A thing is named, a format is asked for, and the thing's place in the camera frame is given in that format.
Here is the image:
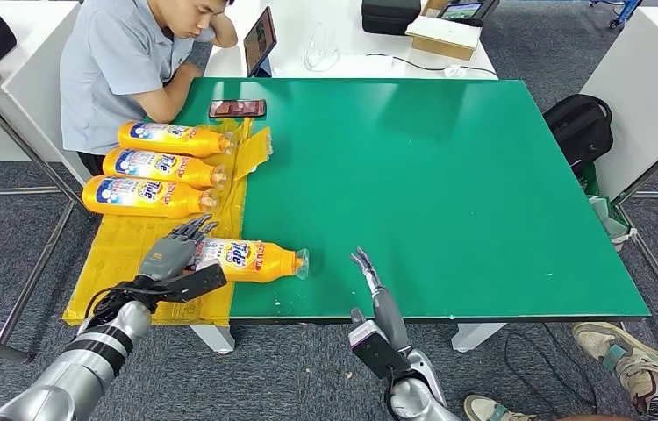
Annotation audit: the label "cardboard box white lid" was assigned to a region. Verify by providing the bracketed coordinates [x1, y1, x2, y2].
[405, 0, 483, 62]

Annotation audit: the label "white table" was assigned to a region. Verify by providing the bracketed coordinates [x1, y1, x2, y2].
[204, 0, 498, 82]

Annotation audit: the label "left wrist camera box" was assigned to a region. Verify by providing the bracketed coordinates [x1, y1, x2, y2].
[157, 262, 228, 304]

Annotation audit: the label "black device with screen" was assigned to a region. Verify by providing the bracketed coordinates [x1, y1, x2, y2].
[436, 0, 502, 28]

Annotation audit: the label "black tablet on stand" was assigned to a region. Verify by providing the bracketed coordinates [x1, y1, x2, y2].
[244, 5, 279, 78]

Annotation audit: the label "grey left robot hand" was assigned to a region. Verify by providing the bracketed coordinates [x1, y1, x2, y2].
[139, 214, 220, 282]

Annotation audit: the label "pale plastic bin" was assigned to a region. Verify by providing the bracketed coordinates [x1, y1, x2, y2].
[589, 195, 637, 249]

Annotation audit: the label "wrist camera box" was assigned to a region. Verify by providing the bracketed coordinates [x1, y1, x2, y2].
[157, 262, 228, 304]
[347, 319, 411, 380]

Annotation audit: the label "black case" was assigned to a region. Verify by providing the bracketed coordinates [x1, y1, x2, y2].
[361, 0, 425, 36]

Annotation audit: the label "person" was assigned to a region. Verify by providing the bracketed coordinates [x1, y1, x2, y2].
[60, 0, 239, 176]

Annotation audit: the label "green bag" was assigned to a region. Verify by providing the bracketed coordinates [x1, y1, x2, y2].
[580, 162, 602, 196]

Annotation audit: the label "blue metal stand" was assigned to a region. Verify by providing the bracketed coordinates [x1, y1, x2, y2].
[590, 0, 644, 29]

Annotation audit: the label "white table leg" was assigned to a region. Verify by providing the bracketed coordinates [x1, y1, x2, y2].
[190, 324, 236, 355]
[452, 323, 505, 353]

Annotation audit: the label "dark red smartphone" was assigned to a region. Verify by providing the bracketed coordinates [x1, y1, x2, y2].
[208, 99, 268, 119]

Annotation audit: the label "black backpack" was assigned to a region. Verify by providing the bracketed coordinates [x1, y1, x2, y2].
[542, 94, 615, 175]

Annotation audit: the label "white sneaker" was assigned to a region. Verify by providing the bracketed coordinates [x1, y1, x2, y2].
[573, 322, 658, 421]
[463, 395, 540, 421]

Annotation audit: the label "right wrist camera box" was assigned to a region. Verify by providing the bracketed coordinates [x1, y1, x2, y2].
[347, 319, 411, 380]

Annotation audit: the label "orange detergent bottle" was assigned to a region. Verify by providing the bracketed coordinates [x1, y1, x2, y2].
[82, 175, 221, 219]
[118, 120, 237, 158]
[102, 147, 230, 189]
[192, 238, 311, 285]

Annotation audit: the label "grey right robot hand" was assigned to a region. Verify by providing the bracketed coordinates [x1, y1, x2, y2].
[350, 246, 412, 355]

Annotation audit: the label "yellow taped cardboard mat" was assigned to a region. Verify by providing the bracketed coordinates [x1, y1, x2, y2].
[62, 118, 274, 328]

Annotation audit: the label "thin black cable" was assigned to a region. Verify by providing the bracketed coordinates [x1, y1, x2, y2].
[366, 53, 498, 78]

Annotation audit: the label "white coiled cable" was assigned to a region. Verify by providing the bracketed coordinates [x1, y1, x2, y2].
[304, 22, 342, 73]

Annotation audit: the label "white desk metal legs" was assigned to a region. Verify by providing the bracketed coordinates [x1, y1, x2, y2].
[578, 6, 658, 350]
[0, 0, 95, 361]

